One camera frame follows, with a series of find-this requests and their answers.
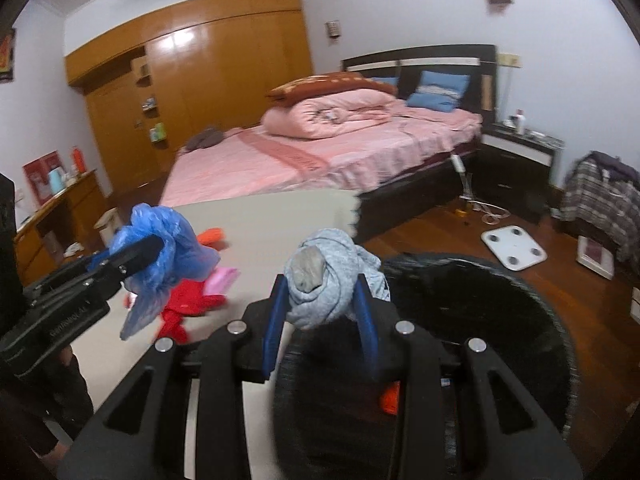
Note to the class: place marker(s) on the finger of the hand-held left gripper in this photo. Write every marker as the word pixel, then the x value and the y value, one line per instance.
pixel 137 257

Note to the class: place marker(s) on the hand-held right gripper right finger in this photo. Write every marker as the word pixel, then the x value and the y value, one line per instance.
pixel 367 332

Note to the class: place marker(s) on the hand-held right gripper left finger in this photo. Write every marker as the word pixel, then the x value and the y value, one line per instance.
pixel 272 332

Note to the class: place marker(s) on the blue plastic bag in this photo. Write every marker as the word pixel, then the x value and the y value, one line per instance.
pixel 172 255

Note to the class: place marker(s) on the grey sock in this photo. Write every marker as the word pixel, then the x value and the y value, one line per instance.
pixel 325 292

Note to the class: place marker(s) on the red cloth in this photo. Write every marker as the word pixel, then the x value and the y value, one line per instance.
pixel 192 302

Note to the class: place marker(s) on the orange spiked pad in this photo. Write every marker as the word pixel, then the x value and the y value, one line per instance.
pixel 210 237

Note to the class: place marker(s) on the black trash bin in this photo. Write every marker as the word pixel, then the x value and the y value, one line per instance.
pixel 500 310

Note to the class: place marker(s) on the person's left forearm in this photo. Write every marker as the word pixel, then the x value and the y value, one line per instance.
pixel 40 410

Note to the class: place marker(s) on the white stool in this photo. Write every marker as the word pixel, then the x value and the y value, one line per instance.
pixel 107 227

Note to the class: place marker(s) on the white cloth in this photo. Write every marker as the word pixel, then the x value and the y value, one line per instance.
pixel 73 248

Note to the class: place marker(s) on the small orange item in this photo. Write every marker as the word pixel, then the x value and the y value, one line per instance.
pixel 390 400

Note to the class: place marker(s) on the pink rolled sock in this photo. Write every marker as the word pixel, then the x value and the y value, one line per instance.
pixel 223 280

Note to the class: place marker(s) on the wooden sideboard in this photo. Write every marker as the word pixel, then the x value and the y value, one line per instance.
pixel 75 200

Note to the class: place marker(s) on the light blue kettle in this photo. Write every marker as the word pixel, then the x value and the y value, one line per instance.
pixel 56 181

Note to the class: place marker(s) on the red thermos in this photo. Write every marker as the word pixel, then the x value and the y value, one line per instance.
pixel 78 161

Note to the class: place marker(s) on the dark clothing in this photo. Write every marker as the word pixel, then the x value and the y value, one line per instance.
pixel 205 139

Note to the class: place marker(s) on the white bathroom scale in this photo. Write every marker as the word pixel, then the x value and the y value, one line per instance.
pixel 515 247

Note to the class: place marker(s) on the bed with pink sheet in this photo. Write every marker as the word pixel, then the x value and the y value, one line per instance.
pixel 300 160

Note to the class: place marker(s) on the white blanket controller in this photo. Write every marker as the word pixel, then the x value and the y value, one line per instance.
pixel 456 162

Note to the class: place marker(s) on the wooden wardrobe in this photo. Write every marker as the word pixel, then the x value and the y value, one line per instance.
pixel 225 70

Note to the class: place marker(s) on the black nightstand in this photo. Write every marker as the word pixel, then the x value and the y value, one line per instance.
pixel 515 170

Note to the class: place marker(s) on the folded pink quilt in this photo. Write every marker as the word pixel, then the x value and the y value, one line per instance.
pixel 345 112

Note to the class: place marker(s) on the white framed picture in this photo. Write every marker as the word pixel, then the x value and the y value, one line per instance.
pixel 595 255

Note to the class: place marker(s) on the brown folded blanket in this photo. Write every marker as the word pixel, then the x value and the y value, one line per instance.
pixel 325 85

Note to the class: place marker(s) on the small blue pillow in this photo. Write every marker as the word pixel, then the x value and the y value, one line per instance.
pixel 387 82

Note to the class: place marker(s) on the large blue pillow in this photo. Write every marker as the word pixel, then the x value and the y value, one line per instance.
pixel 440 91

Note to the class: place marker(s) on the white bottle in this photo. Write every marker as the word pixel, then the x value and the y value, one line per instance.
pixel 520 122

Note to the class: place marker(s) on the plaid clothing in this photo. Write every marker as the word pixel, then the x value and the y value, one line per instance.
pixel 595 195

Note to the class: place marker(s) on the red photo frame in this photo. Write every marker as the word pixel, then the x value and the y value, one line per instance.
pixel 36 180

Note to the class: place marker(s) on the wall poster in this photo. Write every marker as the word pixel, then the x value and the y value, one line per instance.
pixel 6 55

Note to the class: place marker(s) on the small wall fixture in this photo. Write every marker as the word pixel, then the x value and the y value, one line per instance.
pixel 333 29

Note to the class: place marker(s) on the wall socket strip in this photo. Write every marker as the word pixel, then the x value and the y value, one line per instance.
pixel 510 59

